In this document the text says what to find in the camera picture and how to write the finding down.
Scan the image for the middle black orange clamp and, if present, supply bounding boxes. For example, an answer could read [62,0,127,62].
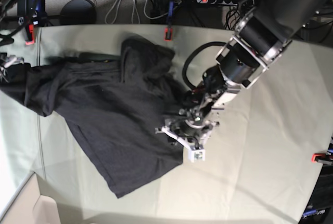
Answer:
[164,1,174,41]

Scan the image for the black t-shirt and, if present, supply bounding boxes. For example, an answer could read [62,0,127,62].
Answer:
[1,38,184,197]

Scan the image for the right black orange clamp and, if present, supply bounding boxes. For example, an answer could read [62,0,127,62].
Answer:
[312,143,332,166]

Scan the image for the cardboard box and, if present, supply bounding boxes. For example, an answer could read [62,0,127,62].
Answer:
[1,173,61,224]

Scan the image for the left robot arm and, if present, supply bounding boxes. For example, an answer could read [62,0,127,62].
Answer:
[156,0,327,162]

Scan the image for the round black stool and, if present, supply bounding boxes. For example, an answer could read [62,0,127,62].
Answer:
[59,0,97,25]

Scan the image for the left black orange clamp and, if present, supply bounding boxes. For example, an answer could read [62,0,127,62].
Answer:
[17,0,45,45]

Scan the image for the black orange clamp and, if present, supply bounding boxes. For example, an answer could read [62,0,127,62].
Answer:
[17,0,45,45]
[164,1,174,41]
[312,143,332,166]

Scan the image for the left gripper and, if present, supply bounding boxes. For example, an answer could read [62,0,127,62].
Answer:
[155,117,220,162]

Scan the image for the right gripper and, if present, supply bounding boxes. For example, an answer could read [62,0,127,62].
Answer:
[1,52,24,82]

